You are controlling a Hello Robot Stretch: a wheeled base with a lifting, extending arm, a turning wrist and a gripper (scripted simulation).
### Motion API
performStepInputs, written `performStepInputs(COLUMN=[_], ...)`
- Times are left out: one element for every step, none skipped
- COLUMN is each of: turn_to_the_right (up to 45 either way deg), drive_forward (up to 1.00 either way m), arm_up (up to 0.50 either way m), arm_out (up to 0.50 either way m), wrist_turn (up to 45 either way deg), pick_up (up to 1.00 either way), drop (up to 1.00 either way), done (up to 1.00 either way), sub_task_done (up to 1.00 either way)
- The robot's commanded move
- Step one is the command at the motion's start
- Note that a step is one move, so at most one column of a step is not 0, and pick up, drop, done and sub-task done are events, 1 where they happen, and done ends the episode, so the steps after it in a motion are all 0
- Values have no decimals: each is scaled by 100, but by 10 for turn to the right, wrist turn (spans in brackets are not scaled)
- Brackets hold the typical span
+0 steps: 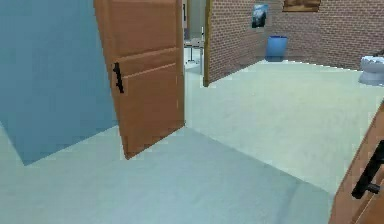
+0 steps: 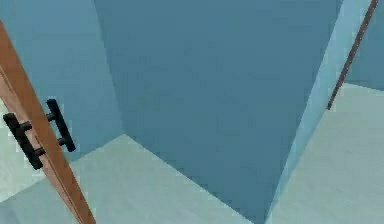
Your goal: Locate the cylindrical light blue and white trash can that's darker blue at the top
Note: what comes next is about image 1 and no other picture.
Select light blue cylindrical trash can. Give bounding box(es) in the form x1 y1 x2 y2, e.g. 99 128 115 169
265 35 288 63

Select brown wooden room door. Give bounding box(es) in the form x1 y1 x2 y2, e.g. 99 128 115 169
92 0 186 160
328 100 384 224

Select grey table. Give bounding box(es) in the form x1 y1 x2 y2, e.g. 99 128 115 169
183 31 205 65

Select white toilet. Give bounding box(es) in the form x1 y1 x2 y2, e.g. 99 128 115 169
358 49 384 87

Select black door handle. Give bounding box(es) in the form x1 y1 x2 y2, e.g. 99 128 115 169
112 62 125 94
351 139 384 200

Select blue framed wall picture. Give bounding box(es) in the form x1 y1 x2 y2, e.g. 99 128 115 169
251 3 269 29

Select brown framed wall picture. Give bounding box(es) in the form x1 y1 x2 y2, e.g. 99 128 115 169
282 0 322 13

